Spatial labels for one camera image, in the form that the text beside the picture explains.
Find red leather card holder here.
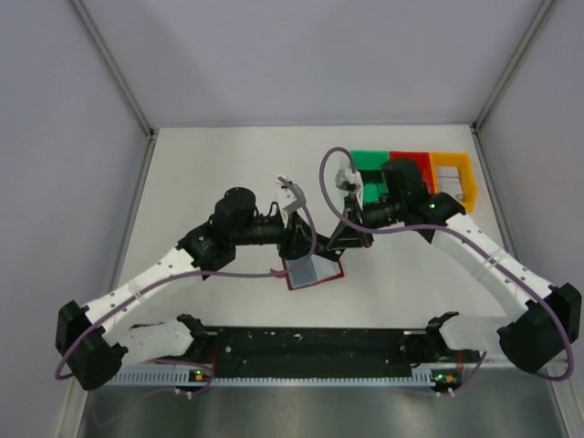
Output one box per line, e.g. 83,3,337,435
276,255,344,291

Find grey credit card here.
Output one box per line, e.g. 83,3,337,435
288,260,318,290

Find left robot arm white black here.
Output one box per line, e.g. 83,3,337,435
54,178,307,391

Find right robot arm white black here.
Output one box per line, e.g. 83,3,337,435
318,159,582,381

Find white cards in yellow bin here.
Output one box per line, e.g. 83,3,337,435
436,166,464,202

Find green storage bin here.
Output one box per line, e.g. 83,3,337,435
350,150,390,203

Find red storage bin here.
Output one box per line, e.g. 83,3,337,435
389,151,435,194

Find yellow storage bin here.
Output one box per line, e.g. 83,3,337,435
430,151,478,213

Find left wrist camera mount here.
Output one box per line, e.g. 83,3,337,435
276,175,306,225

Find front aluminium rail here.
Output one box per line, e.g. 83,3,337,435
72,328,571,369

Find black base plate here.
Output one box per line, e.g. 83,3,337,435
153,325,481,379

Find white cable duct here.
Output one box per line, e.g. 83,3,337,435
107,366,460,389

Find aluminium frame rail left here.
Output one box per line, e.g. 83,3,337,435
54,0,159,438

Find aluminium frame rail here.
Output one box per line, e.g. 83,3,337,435
469,0,584,438
54,0,159,438

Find aluminium frame rail right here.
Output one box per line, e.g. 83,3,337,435
469,0,584,438

